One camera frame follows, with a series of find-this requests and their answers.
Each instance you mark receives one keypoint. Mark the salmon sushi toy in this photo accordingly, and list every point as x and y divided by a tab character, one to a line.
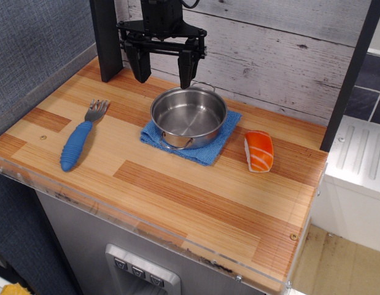
259	151

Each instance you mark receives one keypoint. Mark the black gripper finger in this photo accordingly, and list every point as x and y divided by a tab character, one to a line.
187	63
139	61

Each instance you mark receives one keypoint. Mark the blue handled fork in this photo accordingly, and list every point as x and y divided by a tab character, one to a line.
73	148

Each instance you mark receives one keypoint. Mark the black left frame post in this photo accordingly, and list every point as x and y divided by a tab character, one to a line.
107	38

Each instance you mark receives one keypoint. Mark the black right frame post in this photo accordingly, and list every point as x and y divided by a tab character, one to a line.
361	48

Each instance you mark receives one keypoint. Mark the yellow object at corner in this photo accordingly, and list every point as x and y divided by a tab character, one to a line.
14	289

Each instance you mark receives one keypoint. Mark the clear acrylic table edge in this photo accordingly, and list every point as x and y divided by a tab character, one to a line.
111	251

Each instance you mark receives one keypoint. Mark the blue folded cloth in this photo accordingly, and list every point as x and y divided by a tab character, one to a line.
204	155

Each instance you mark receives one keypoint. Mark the white toy sink unit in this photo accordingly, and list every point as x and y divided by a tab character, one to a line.
348	199

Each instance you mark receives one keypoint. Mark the black frame post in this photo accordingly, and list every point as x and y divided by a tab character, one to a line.
361	48
107	38

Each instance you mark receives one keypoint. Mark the silver toy fridge cabinet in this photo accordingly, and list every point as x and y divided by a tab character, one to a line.
229	242

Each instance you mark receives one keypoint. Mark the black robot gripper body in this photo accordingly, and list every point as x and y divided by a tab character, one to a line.
162	30

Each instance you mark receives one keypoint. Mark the stainless steel pot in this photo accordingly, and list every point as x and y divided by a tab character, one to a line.
188	118

